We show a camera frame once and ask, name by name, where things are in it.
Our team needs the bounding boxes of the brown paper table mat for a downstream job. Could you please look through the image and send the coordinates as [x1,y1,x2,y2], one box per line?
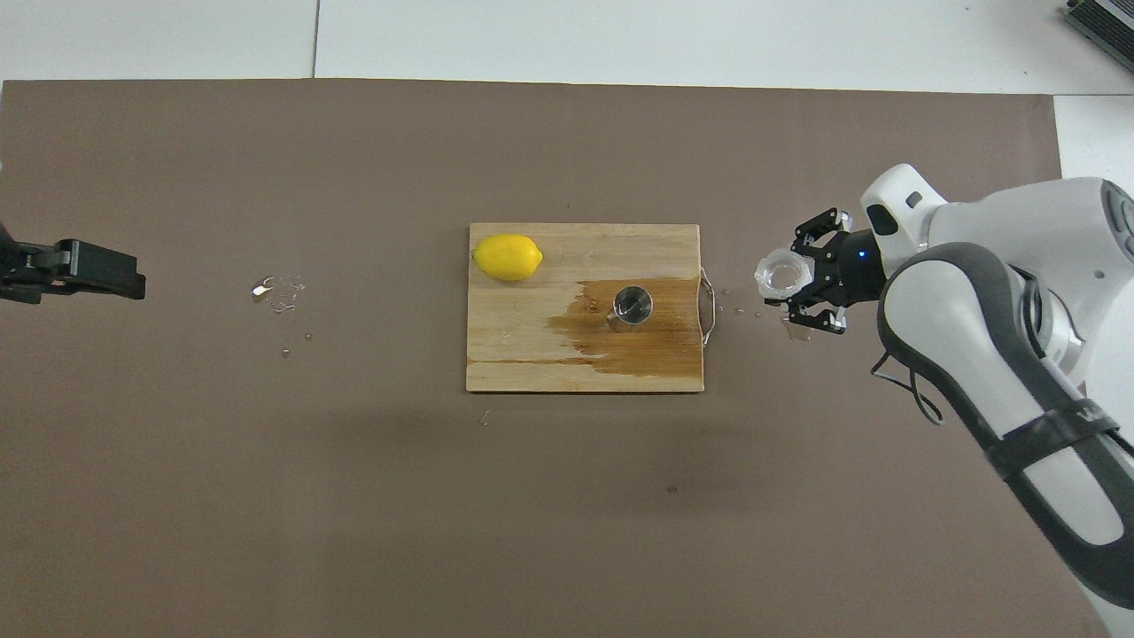
[0,78,1113,638]

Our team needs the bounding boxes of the clear plastic cup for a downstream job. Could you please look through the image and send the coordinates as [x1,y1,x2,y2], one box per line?
[754,249,814,300]

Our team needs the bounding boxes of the steel double jigger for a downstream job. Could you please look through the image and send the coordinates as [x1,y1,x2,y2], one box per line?
[606,285,655,334]

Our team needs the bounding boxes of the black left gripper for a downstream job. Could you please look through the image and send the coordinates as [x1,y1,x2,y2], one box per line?
[0,220,148,305]

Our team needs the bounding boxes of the yellow lemon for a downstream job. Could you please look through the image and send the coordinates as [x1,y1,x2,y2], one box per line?
[472,233,544,283]

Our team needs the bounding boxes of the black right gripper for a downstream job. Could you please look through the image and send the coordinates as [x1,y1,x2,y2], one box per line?
[784,207,887,337]

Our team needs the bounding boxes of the grey ribbed device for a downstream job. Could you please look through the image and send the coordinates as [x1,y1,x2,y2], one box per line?
[1063,0,1134,74]

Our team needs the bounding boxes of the wooden cutting board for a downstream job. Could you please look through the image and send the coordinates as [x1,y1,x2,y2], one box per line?
[465,222,715,394]

